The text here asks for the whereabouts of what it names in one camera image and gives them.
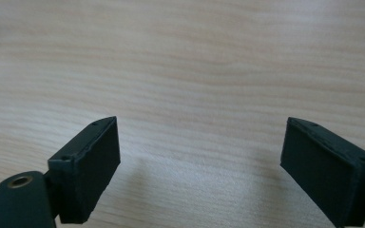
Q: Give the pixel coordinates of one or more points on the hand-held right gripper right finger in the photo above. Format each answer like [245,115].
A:
[326,171]

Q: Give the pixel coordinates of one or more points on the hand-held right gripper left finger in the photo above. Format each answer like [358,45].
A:
[85,177]

